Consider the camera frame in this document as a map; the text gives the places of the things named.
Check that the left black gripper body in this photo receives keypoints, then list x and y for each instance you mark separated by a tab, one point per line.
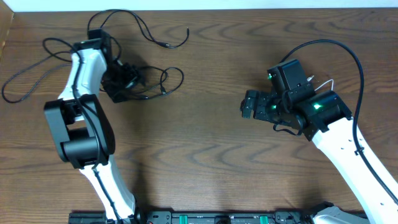
120	76

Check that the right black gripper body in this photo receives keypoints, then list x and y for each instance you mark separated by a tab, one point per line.
268	108

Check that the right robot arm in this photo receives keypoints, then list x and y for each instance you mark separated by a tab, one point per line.
323	118

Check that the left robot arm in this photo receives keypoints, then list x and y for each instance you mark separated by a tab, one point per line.
81	131

